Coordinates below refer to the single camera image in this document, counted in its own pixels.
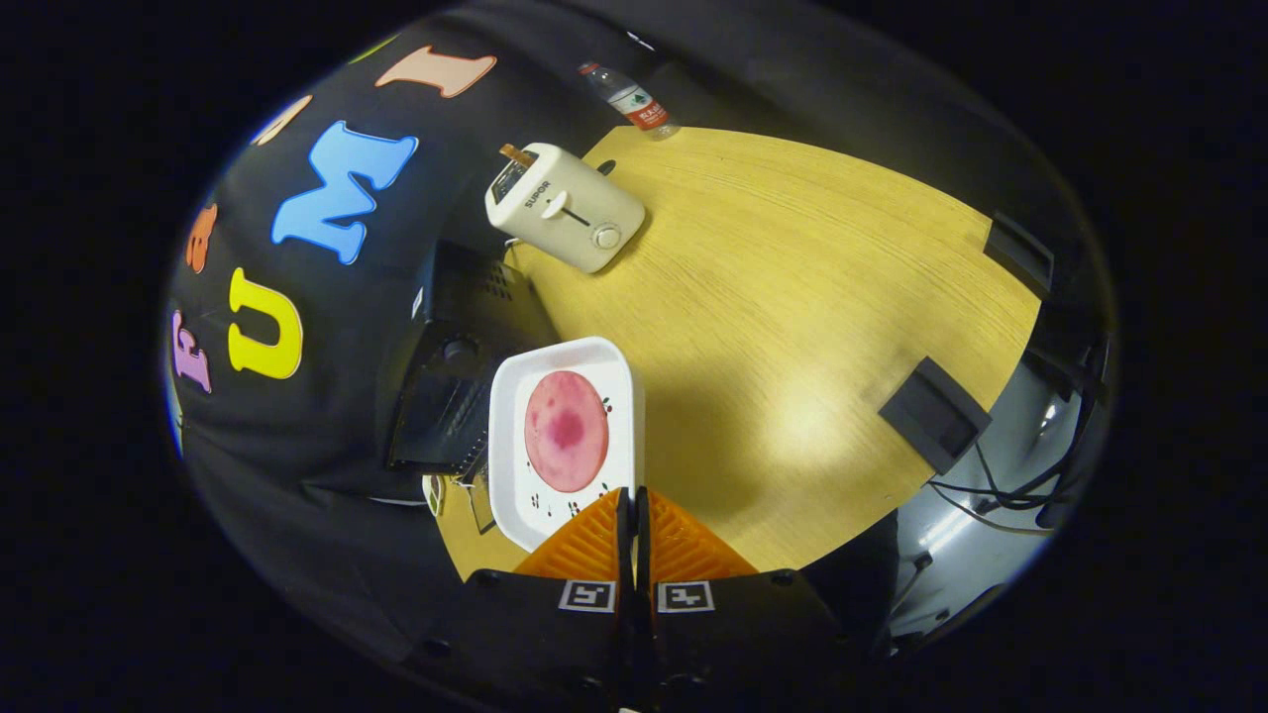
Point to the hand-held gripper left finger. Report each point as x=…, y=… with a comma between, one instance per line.
x=555, y=644

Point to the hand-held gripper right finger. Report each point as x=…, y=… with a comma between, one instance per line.
x=723, y=644

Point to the white square plate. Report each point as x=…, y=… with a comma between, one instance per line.
x=515, y=495

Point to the pink round ham slice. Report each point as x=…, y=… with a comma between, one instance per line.
x=567, y=431

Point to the black toaster oven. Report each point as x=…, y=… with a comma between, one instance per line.
x=446, y=396

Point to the white pop-up toaster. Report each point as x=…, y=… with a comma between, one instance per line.
x=565, y=213

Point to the black table clamp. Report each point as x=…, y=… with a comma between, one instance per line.
x=936, y=414
x=1018, y=255

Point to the brown bread slice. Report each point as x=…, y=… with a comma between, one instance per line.
x=517, y=154

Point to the clear plastic water bottle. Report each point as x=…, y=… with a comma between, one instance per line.
x=634, y=99

